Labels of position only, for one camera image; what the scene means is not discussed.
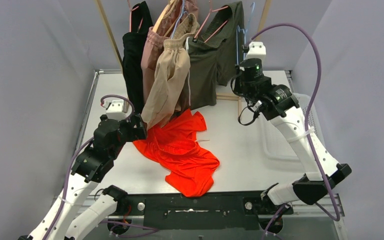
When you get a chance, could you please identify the pink hanger on green shorts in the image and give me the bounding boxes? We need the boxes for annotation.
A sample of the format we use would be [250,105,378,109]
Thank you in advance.
[192,0,229,43]

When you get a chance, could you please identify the blue hanger on beige shorts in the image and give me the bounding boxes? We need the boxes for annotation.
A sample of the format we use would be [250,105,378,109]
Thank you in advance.
[170,0,189,39]

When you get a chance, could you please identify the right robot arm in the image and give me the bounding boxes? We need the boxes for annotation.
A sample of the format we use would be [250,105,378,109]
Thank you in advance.
[230,58,352,214]

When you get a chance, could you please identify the wooden clothes rack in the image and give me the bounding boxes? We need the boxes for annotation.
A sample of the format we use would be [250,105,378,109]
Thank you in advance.
[94,0,272,116]

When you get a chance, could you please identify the beige shorts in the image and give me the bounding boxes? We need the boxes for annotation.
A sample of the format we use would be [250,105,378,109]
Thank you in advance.
[141,15,200,129]

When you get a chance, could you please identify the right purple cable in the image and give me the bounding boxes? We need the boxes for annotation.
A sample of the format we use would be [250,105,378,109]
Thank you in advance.
[248,22,341,222]

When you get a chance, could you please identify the black shorts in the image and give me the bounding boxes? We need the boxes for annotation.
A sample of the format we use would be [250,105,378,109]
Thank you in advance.
[122,1,153,113]

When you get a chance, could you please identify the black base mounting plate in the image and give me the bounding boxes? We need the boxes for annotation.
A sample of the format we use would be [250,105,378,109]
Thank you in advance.
[111,190,279,231]

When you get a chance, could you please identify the light blue wire hanger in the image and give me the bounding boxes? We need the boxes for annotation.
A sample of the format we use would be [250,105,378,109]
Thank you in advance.
[235,2,256,64]

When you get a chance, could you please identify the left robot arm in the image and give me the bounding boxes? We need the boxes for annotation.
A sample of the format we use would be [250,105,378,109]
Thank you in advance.
[19,113,147,240]

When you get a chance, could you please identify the olive green shorts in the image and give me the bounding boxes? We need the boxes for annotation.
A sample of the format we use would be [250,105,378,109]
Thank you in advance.
[182,1,245,110]

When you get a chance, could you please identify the pink shorts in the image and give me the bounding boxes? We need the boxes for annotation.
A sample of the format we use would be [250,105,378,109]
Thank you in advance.
[141,0,199,102]

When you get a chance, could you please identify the orange shorts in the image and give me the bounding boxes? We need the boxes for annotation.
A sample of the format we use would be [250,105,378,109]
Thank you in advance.
[133,110,220,197]

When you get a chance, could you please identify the pink hanger on black shorts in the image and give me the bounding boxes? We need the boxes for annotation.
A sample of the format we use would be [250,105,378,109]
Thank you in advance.
[127,0,144,33]

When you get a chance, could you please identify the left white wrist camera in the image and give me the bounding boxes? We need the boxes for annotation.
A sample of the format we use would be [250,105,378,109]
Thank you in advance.
[101,99,129,121]

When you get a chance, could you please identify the wooden hanger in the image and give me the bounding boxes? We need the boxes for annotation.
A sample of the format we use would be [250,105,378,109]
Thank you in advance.
[152,0,179,36]

